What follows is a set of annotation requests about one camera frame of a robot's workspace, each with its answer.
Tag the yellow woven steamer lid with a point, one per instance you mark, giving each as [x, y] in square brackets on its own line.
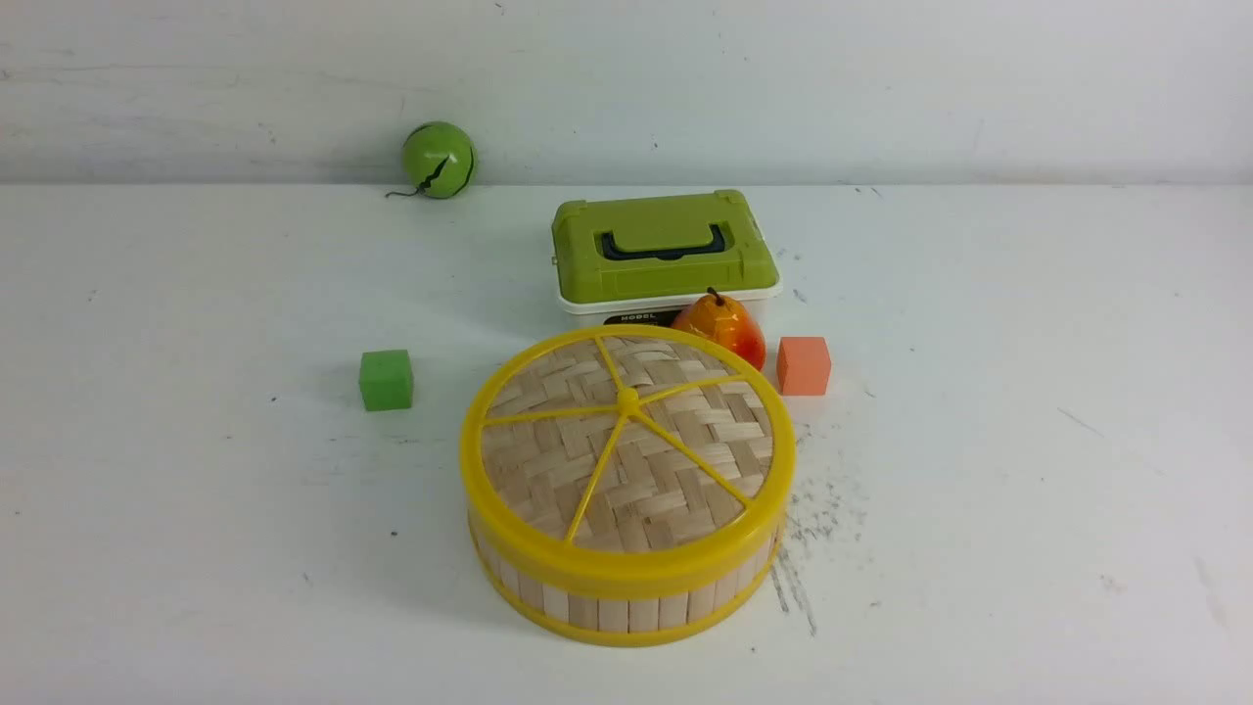
[627, 462]

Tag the yellow bamboo steamer basket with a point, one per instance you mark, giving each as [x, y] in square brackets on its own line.
[626, 622]

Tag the green lidded storage box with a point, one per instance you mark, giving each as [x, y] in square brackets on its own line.
[640, 260]

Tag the orange red toy pear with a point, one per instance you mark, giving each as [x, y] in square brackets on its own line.
[727, 322]

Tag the orange foam cube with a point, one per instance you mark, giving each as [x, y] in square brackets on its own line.
[804, 366]

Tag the green foam cube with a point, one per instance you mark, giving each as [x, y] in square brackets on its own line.
[385, 380]

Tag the green toy watermelon ball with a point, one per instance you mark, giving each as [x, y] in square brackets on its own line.
[439, 158]

